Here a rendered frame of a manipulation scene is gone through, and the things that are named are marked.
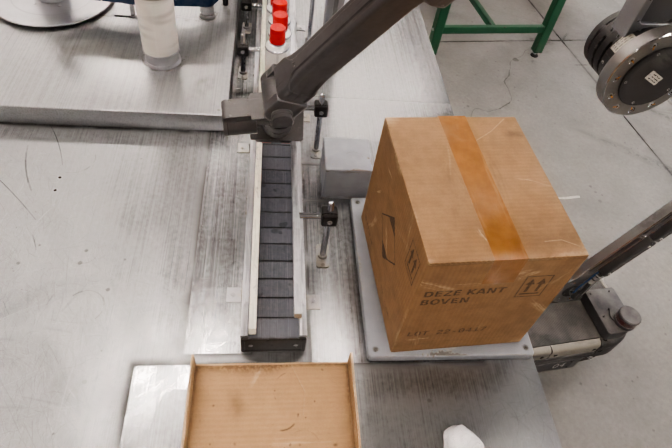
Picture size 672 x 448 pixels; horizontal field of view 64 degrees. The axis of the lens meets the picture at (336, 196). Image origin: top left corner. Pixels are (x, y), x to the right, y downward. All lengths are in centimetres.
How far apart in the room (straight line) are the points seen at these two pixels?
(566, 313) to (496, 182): 111
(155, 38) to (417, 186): 77
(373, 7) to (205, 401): 64
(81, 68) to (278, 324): 82
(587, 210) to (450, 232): 191
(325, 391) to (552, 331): 108
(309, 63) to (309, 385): 51
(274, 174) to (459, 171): 43
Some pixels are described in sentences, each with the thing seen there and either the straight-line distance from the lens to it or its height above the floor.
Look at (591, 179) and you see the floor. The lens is 282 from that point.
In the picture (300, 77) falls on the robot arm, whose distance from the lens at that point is 82.
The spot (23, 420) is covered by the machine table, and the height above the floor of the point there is 83.
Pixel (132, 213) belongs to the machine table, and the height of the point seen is 83.
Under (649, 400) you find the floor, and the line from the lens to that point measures 224.
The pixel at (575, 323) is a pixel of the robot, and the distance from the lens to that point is 193.
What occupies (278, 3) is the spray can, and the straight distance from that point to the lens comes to 126.
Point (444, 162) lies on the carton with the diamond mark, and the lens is 87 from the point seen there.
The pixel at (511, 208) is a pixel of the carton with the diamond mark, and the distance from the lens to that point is 85.
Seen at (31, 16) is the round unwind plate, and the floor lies 89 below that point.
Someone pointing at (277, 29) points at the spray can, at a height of 108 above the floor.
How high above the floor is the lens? 170
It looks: 48 degrees down
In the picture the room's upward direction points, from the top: 10 degrees clockwise
